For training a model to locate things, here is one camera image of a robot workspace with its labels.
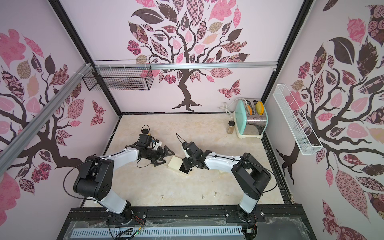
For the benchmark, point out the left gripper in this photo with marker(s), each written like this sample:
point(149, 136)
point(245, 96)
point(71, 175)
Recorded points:
point(160, 158)

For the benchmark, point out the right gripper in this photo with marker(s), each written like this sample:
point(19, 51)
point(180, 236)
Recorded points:
point(190, 161)

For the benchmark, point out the cream drawer jewelry box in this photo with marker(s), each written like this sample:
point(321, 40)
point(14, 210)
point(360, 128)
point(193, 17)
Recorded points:
point(176, 165)

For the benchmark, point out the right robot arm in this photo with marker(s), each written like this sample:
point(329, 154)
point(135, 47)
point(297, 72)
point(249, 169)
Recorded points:
point(251, 176)

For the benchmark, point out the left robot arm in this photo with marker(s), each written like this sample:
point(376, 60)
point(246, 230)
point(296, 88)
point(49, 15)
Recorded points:
point(95, 176)

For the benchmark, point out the brown spice jar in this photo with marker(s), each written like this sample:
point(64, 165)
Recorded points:
point(231, 127)

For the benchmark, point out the mint green toaster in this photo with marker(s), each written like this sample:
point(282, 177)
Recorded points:
point(251, 118)

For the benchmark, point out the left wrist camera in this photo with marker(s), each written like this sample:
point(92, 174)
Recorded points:
point(156, 144)

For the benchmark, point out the black wire basket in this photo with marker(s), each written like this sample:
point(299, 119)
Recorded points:
point(123, 77)

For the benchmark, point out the aluminium rail back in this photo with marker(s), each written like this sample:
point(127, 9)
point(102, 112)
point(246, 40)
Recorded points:
point(194, 65)

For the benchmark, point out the aluminium rail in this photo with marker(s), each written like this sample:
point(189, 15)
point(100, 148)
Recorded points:
point(16, 146)
point(194, 65)

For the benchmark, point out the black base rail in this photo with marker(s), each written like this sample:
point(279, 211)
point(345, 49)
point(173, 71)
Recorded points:
point(266, 222)

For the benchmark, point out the white wire shelf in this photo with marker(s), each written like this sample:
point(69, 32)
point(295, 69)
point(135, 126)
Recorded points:
point(300, 127)

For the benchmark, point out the white slotted cable duct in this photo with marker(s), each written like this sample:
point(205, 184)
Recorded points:
point(155, 232)

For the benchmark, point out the aluminium rail left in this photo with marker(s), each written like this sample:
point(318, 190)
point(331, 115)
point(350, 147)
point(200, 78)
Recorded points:
point(16, 146)

